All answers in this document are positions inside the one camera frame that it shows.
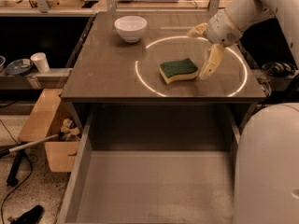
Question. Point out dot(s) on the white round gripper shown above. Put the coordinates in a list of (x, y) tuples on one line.
[(220, 29)]

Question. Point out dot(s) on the green and yellow sponge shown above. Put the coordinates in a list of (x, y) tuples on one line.
[(178, 70)]

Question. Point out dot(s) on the grey cabinet with dark top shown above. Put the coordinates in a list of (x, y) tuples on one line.
[(110, 70)]

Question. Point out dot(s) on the open grey top drawer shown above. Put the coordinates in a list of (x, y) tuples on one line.
[(153, 164)]

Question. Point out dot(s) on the white ceramic bowl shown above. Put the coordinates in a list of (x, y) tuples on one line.
[(130, 28)]

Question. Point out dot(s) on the low side shelf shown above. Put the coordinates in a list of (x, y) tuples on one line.
[(54, 79)]

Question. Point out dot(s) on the crumpled paper in box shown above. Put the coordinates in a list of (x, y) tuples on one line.
[(69, 131)]

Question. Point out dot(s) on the white paper cup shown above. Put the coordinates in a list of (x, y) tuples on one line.
[(40, 61)]

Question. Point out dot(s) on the cardboard box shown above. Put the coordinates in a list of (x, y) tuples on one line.
[(46, 118)]

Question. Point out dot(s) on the dark blue plate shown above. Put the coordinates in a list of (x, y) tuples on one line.
[(20, 67)]

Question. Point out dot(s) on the grey metal rod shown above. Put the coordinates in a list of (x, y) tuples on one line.
[(6, 152)]

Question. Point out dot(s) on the black tripod stand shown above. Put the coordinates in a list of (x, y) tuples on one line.
[(12, 180)]

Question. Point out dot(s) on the black object on floor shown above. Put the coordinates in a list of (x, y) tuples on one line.
[(30, 217)]

